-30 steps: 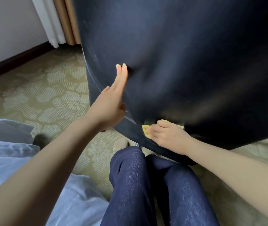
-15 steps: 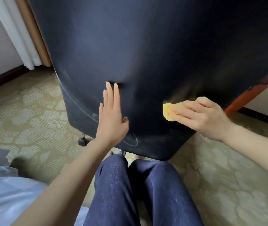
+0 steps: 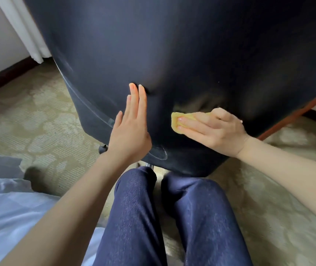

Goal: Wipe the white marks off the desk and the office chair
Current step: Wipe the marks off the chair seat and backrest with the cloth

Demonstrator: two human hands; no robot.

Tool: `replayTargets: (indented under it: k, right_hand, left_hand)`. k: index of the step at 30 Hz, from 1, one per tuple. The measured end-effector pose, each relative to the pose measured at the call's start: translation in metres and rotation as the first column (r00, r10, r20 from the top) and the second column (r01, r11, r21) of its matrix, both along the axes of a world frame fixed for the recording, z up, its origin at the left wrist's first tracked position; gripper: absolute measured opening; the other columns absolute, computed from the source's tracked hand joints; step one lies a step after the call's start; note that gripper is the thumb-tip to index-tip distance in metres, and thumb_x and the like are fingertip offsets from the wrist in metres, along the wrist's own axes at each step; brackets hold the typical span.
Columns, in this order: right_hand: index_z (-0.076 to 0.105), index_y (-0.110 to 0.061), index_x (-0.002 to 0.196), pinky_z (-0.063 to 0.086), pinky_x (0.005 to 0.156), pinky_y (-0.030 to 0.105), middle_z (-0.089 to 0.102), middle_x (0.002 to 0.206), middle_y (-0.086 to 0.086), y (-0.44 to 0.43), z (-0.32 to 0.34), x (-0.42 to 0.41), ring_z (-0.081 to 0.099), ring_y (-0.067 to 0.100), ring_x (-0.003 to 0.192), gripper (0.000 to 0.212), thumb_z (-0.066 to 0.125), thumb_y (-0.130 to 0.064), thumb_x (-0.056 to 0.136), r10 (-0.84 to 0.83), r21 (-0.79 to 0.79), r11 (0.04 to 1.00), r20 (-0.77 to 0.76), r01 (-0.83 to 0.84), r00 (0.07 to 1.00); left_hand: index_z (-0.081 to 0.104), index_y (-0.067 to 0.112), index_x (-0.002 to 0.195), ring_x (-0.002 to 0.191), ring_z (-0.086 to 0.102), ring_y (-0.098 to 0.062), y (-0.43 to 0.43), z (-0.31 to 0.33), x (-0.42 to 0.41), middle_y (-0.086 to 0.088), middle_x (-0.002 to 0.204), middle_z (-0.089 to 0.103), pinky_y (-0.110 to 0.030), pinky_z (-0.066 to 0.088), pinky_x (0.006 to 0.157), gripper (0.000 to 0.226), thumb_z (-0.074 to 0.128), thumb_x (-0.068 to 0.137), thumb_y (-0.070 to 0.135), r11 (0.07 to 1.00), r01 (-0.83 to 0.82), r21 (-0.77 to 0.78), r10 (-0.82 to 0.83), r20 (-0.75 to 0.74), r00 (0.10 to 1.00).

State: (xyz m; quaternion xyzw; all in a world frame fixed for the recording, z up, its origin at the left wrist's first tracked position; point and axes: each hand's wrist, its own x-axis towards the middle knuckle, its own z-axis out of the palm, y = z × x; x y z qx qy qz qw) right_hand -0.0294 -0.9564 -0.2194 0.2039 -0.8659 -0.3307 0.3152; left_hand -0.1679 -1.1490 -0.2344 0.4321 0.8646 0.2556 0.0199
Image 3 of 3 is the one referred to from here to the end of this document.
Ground person's left hand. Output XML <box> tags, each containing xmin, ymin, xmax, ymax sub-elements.
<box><xmin>107</xmin><ymin>83</ymin><xmax>152</xmax><ymax>167</ymax></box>

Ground person's right hand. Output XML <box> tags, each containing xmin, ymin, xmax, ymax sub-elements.
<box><xmin>176</xmin><ymin>108</ymin><xmax>252</xmax><ymax>158</ymax></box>

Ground yellow cleaning cloth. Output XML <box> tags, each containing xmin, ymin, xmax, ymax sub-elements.
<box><xmin>171</xmin><ymin>111</ymin><xmax>211</xmax><ymax>134</ymax></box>

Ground black leather chair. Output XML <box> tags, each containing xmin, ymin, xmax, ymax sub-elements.
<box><xmin>22</xmin><ymin>0</ymin><xmax>316</xmax><ymax>178</ymax></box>

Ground person's left forearm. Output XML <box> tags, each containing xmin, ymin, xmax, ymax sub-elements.
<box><xmin>0</xmin><ymin>157</ymin><xmax>132</xmax><ymax>266</ymax></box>

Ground person's right forearm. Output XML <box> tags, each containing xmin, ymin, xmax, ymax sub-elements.
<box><xmin>237</xmin><ymin>137</ymin><xmax>316</xmax><ymax>229</ymax></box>

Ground red-brown wooden table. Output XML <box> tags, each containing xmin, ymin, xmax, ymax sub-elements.
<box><xmin>257</xmin><ymin>86</ymin><xmax>316</xmax><ymax>141</ymax></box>

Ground navy dress with white trim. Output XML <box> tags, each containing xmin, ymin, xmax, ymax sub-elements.
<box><xmin>93</xmin><ymin>166</ymin><xmax>254</xmax><ymax>266</ymax></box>

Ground white bed sheet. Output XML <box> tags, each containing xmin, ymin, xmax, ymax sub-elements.
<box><xmin>0</xmin><ymin>153</ymin><xmax>104</xmax><ymax>266</ymax></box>

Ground brown and white curtains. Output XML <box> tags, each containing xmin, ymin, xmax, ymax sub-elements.
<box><xmin>0</xmin><ymin>0</ymin><xmax>53</xmax><ymax>64</ymax></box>

